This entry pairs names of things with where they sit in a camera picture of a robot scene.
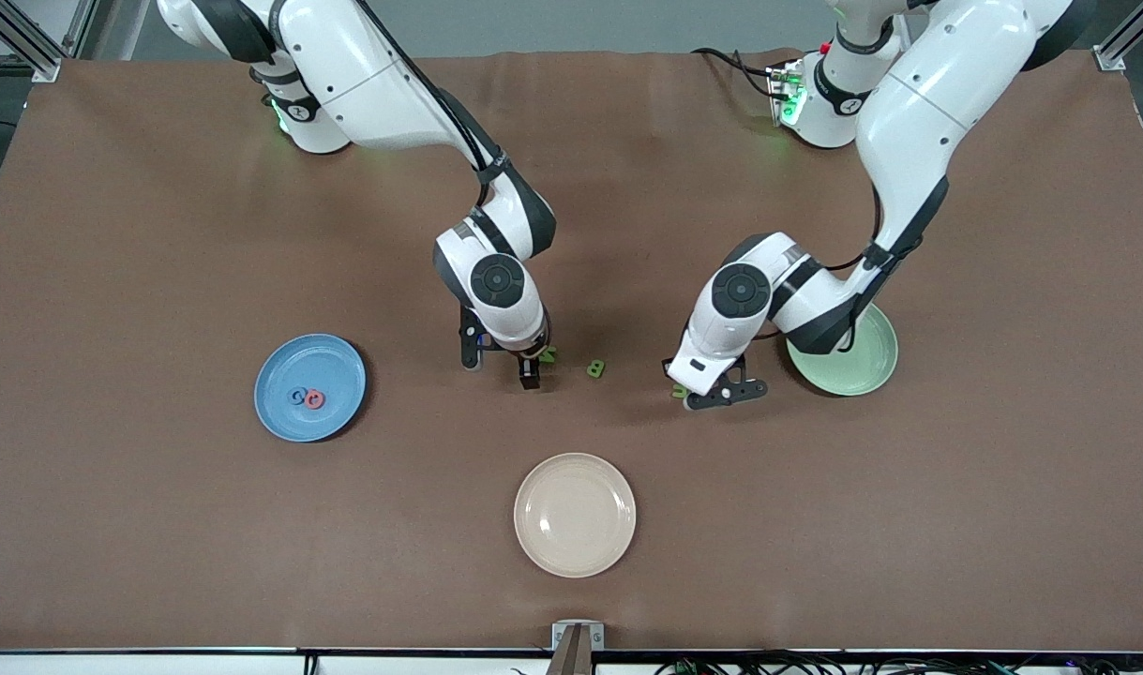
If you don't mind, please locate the beige plate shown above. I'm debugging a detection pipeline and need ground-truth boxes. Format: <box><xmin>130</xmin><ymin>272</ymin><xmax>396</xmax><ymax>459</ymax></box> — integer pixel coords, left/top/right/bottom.
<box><xmin>513</xmin><ymin>453</ymin><xmax>638</xmax><ymax>579</ymax></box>

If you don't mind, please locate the green plate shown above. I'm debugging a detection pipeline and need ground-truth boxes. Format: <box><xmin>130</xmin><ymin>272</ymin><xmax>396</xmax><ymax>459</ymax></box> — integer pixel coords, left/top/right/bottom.
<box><xmin>787</xmin><ymin>305</ymin><xmax>899</xmax><ymax>398</ymax></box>

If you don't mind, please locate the blue plate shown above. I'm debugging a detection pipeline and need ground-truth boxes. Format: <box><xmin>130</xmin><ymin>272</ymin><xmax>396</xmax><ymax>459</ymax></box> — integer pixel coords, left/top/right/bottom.
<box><xmin>254</xmin><ymin>334</ymin><xmax>368</xmax><ymax>443</ymax></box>

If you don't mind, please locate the brown table cover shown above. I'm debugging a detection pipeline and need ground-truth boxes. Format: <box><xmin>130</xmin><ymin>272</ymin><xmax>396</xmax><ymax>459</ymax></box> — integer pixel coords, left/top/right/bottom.
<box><xmin>0</xmin><ymin>49</ymin><xmax>1143</xmax><ymax>653</ymax></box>

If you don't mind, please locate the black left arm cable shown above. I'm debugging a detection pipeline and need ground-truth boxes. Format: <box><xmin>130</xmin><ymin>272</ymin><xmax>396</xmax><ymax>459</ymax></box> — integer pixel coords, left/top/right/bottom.
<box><xmin>820</xmin><ymin>183</ymin><xmax>886</xmax><ymax>353</ymax></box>

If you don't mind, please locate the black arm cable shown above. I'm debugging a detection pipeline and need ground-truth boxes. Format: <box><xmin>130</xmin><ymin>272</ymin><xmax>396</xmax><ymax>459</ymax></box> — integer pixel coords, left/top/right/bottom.
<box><xmin>820</xmin><ymin>183</ymin><xmax>886</xmax><ymax>353</ymax></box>
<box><xmin>351</xmin><ymin>0</ymin><xmax>511</xmax><ymax>217</ymax></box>

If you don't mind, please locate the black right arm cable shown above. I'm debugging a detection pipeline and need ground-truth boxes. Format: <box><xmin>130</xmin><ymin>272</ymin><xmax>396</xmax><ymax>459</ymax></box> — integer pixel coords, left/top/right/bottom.
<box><xmin>351</xmin><ymin>0</ymin><xmax>511</xmax><ymax>217</ymax></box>

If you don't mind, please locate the silver base connector bracket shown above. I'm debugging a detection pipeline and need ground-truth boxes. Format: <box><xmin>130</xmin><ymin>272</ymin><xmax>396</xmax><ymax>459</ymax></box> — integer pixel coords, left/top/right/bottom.
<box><xmin>768</xmin><ymin>61</ymin><xmax>808</xmax><ymax>128</ymax></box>

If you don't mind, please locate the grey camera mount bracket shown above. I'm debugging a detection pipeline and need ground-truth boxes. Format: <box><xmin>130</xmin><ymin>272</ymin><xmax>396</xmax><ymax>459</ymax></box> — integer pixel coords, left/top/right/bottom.
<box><xmin>551</xmin><ymin>621</ymin><xmax>606</xmax><ymax>675</ymax></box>

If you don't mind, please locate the black base cable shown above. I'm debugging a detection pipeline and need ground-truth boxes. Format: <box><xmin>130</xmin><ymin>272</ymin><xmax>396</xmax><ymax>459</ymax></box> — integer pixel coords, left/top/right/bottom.
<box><xmin>691</xmin><ymin>47</ymin><xmax>780</xmax><ymax>102</ymax></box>

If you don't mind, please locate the white table edge rail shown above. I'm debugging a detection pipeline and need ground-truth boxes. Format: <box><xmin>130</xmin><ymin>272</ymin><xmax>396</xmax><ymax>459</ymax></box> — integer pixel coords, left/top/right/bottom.
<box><xmin>0</xmin><ymin>649</ymin><xmax>1143</xmax><ymax>675</ymax></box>

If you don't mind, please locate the aluminium frame post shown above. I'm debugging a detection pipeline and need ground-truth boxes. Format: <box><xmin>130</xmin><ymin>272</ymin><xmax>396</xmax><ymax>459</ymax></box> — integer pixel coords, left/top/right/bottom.
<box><xmin>1091</xmin><ymin>0</ymin><xmax>1143</xmax><ymax>72</ymax></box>
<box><xmin>0</xmin><ymin>0</ymin><xmax>66</xmax><ymax>83</ymax></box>

